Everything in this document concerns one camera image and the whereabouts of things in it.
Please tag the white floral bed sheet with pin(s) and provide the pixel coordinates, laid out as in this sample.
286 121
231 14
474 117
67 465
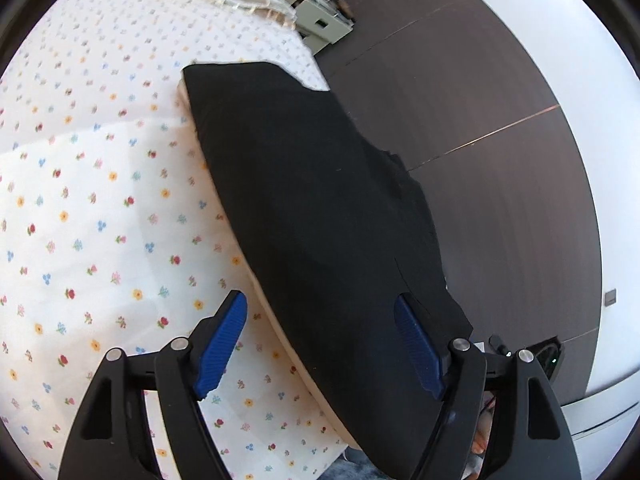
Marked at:
112 234

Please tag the black garment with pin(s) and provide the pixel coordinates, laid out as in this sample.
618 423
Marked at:
334 230

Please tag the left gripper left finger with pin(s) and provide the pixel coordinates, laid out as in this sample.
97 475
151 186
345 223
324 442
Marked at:
111 437

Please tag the beige bedside cabinet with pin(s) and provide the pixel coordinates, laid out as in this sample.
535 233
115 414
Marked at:
320 23

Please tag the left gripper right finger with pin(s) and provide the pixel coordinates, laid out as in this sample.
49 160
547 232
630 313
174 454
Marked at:
529 436

